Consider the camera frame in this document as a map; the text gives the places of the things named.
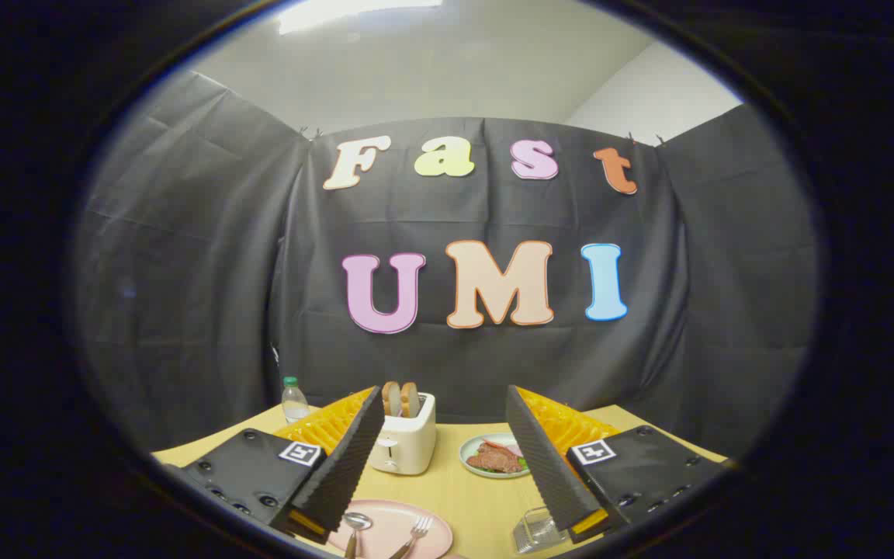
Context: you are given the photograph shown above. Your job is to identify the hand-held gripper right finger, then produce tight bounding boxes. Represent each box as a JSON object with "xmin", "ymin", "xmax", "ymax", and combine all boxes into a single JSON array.
[{"xmin": 505, "ymin": 384, "xmax": 735, "ymax": 544}]

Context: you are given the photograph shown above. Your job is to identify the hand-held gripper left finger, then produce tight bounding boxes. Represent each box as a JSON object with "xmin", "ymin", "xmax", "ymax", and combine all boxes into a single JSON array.
[{"xmin": 164, "ymin": 386, "xmax": 386, "ymax": 544}]

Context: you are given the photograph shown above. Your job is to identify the wooden-handled metal spoon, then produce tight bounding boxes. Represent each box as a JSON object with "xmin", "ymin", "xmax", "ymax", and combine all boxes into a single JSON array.
[{"xmin": 342, "ymin": 512, "xmax": 373, "ymax": 559}]

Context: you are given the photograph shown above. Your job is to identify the wooden-handled metal fork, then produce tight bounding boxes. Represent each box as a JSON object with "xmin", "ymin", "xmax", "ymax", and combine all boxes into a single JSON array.
[{"xmin": 390, "ymin": 516, "xmax": 434, "ymax": 559}]

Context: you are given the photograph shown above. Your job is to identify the brown meat slices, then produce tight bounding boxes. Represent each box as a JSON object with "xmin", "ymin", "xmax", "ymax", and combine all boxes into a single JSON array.
[{"xmin": 467, "ymin": 441, "xmax": 524, "ymax": 474}]

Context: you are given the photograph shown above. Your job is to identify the clear plastic cutlery tray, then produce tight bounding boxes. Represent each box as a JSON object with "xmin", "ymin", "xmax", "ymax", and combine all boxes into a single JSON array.
[{"xmin": 513, "ymin": 507, "xmax": 572, "ymax": 554}]

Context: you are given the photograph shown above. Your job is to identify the pink plate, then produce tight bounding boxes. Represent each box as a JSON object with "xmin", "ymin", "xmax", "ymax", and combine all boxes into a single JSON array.
[{"xmin": 328, "ymin": 499, "xmax": 453, "ymax": 559}]

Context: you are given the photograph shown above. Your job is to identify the white toaster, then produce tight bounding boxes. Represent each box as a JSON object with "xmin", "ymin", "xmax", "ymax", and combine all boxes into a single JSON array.
[{"xmin": 369, "ymin": 392, "xmax": 437, "ymax": 476}]

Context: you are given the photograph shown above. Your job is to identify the pale green oval plate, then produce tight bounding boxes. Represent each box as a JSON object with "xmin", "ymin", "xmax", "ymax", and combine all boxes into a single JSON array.
[{"xmin": 459, "ymin": 433, "xmax": 532, "ymax": 479}]

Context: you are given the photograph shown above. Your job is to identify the clear water bottle green cap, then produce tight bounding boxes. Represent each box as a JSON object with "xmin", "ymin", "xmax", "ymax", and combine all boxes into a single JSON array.
[{"xmin": 282, "ymin": 377, "xmax": 310, "ymax": 425}]

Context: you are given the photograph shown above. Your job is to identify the ceiling light panel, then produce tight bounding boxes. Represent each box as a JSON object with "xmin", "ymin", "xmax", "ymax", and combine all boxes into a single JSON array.
[{"xmin": 278, "ymin": 0, "xmax": 444, "ymax": 36}]

